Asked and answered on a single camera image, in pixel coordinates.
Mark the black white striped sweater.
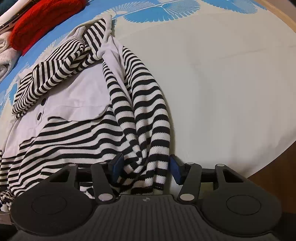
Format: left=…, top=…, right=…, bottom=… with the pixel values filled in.
left=1, top=15, right=170, bottom=212

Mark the blue white patterned bedsheet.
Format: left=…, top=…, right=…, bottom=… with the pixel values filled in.
left=1, top=1, right=295, bottom=176

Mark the folded beige blanket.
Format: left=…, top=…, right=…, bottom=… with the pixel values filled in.
left=0, top=31, right=21, bottom=82

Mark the red knitted garment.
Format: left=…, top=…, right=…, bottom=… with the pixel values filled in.
left=10, top=0, right=88, bottom=55

